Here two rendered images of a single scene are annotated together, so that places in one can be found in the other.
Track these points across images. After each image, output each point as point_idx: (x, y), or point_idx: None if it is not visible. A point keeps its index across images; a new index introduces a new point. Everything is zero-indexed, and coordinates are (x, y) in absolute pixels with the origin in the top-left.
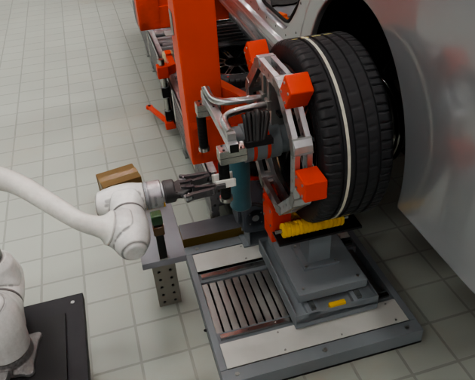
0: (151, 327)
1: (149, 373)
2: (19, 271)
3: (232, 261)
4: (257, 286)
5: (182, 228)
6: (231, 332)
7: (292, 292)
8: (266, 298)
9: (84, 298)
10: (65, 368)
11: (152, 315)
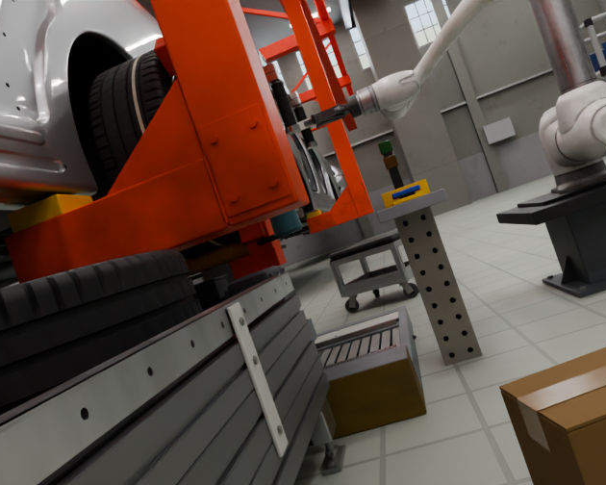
0: (488, 332)
1: (488, 313)
2: (562, 124)
3: None
4: (327, 363)
5: (398, 355)
6: (382, 323)
7: None
8: (326, 357)
9: (533, 220)
10: (521, 203)
11: (488, 338)
